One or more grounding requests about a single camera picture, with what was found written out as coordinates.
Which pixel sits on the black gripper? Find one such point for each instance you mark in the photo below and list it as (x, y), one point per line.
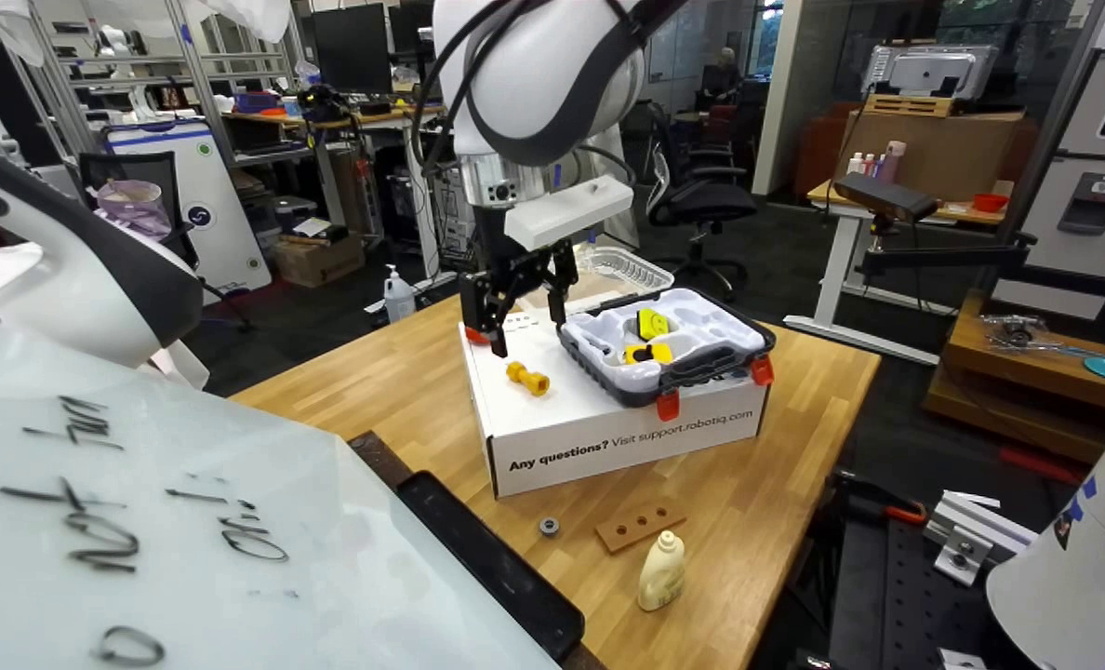
(511, 271)

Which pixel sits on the yellow dumbbell shaped object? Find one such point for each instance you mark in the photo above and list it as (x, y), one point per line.
(525, 377)

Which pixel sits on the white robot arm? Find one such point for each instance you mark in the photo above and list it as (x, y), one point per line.
(529, 83)

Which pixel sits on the white cardboard Lean Robotics box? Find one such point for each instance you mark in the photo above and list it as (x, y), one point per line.
(579, 430)

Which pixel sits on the black whiteboard tray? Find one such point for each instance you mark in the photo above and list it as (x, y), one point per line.
(505, 574)

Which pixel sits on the whiteboard with writing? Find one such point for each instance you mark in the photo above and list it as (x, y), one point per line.
(154, 526)

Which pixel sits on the clear plastic case lid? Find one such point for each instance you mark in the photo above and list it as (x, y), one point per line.
(615, 271)

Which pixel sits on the hand sanitizer bottle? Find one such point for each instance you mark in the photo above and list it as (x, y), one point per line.
(396, 294)

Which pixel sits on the yellow black cube piece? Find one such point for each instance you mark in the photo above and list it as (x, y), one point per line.
(648, 350)

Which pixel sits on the black office chair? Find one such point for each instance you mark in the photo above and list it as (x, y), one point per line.
(696, 191)

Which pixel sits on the wooden block with holes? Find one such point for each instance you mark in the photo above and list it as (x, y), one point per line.
(633, 526)

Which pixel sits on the cream plastic bottle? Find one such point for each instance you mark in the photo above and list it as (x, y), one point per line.
(662, 570)

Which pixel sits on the white machine cabinet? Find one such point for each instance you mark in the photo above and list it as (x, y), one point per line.
(216, 232)

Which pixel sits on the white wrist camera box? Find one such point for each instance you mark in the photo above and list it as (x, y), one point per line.
(552, 217)

